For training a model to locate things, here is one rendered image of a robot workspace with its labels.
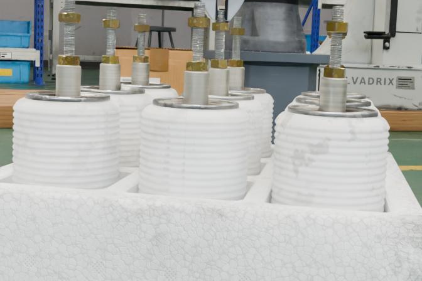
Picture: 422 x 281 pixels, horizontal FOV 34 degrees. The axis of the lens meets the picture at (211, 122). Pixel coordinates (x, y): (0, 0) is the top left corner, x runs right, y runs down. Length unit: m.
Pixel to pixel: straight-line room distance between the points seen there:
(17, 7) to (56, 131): 8.36
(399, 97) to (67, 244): 2.54
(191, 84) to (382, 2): 2.52
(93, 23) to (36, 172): 8.40
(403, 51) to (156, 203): 2.61
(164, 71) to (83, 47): 7.22
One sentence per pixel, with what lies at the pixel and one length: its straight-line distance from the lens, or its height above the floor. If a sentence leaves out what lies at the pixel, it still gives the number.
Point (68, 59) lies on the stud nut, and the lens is 0.63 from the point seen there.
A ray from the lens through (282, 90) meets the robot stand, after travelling 1.19.
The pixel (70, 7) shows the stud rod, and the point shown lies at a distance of 0.64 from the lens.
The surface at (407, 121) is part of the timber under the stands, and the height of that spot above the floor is 0.04.
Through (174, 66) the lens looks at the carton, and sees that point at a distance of 1.78.
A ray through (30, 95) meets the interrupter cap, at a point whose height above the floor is 0.25.
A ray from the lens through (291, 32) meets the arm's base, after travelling 1.21.
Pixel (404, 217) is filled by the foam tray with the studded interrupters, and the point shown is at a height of 0.18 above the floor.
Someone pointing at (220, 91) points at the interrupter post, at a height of 0.26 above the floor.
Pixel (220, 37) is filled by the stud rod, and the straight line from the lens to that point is 0.72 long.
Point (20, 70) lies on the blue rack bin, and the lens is 5.24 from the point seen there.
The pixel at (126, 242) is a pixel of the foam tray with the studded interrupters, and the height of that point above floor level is 0.15.
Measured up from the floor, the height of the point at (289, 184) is 0.19.
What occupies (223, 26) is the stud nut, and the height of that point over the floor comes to 0.32.
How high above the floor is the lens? 0.30
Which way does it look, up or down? 6 degrees down
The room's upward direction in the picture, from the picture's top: 2 degrees clockwise
